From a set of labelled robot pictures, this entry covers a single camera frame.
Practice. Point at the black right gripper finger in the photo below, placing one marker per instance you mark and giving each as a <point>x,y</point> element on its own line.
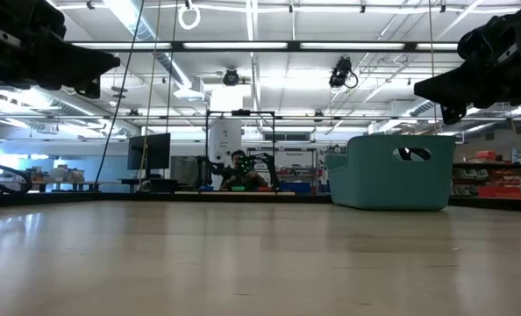
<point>458,88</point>
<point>453,115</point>

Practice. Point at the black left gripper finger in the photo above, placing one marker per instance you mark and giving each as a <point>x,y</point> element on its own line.
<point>89,90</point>
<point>80,63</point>

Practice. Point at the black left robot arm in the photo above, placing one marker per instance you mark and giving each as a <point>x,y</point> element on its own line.
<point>6,175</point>

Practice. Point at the dark background monitor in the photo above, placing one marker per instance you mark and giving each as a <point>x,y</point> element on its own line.
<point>148,151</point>

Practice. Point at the shelf with red items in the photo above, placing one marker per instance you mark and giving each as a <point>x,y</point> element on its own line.
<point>497,191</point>

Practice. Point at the teal plastic bin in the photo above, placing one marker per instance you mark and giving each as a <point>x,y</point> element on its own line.
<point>374,175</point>

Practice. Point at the black ceiling dome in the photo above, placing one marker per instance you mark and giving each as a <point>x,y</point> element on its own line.
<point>231,77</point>

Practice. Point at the white cylinder column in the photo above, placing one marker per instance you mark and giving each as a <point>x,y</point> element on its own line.
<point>225,140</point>

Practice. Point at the blue background bin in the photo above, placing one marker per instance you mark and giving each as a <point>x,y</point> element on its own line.
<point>295,187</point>

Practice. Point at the person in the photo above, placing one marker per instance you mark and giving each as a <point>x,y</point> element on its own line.
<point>240,175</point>

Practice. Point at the black overhead camera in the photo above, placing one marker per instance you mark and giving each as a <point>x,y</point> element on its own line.
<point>341,72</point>

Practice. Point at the black aluminium table frame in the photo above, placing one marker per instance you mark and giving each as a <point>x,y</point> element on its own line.
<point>155,197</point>

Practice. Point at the black background robot frame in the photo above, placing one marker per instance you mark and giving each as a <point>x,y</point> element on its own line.
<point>240,112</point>

